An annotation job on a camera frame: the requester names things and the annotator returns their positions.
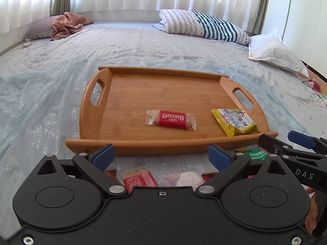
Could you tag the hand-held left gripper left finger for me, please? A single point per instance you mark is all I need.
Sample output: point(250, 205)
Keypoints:
point(103, 156)

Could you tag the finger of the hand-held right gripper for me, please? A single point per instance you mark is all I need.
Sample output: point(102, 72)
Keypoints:
point(300, 138)
point(274, 145)

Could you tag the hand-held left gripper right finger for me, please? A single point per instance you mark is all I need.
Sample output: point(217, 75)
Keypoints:
point(219, 158)

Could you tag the green snack packet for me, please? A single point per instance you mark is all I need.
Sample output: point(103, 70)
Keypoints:
point(255, 155)

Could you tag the yellow snack packet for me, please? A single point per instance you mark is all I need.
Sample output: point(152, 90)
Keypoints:
point(236, 122)

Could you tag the pink white snack packet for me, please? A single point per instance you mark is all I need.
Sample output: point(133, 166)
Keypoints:
point(184, 178)

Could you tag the red white snack packet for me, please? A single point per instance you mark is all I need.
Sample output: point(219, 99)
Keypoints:
point(139, 181)

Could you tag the red biscuit packet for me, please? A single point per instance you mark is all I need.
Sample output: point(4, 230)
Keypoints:
point(170, 119)

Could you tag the wooden tray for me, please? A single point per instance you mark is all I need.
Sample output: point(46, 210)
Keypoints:
point(153, 91)

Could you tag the person's right hand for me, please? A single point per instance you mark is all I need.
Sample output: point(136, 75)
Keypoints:
point(311, 217)

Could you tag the brown snack packet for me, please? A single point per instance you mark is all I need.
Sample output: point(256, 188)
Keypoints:
point(111, 173)

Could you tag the red pink toy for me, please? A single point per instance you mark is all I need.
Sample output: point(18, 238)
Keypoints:
point(313, 83)

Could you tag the sheer snowflake cloth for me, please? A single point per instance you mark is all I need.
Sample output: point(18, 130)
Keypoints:
point(38, 107)

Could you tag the white pillow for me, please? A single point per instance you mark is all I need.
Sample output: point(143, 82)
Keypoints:
point(276, 51)

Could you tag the light blue bed sheet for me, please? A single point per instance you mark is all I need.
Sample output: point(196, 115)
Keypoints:
point(127, 38)

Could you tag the teal striped pillow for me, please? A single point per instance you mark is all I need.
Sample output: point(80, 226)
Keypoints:
point(222, 29)

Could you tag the small white trinkets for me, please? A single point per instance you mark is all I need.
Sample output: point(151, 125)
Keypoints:
point(25, 45)

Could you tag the pink blanket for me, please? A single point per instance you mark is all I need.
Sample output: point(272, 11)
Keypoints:
point(69, 23)

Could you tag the grey striped pillow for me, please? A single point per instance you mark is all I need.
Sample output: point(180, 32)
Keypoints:
point(176, 21)

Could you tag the purple pillow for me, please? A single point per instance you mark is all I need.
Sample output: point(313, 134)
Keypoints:
point(38, 28)

